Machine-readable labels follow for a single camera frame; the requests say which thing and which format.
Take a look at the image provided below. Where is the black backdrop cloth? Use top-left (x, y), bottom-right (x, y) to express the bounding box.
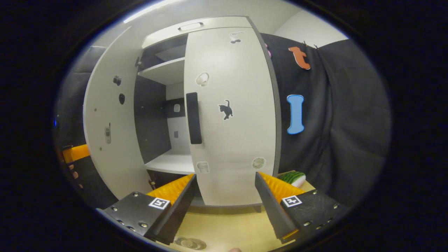
top-left (54, 45), bottom-right (119, 210)
top-left (261, 33), bottom-right (392, 207)

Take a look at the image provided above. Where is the white and grey cabinet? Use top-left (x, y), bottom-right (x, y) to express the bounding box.
top-left (134, 16), bottom-right (282, 214)

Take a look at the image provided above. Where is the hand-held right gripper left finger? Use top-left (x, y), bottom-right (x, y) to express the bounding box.
top-left (96, 173), bottom-right (197, 245)

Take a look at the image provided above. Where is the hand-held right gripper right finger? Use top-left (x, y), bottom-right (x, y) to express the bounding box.
top-left (254, 171), bottom-right (347, 244)

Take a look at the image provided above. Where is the black door handle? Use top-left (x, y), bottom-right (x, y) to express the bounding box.
top-left (185, 92), bottom-right (203, 145)

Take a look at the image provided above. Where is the white cabinet door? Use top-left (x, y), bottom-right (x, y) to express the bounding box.
top-left (184, 27), bottom-right (282, 207)
top-left (83, 31), bottom-right (154, 201)

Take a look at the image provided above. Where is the green white toy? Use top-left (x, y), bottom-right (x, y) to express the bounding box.
top-left (278, 171), bottom-right (306, 188)

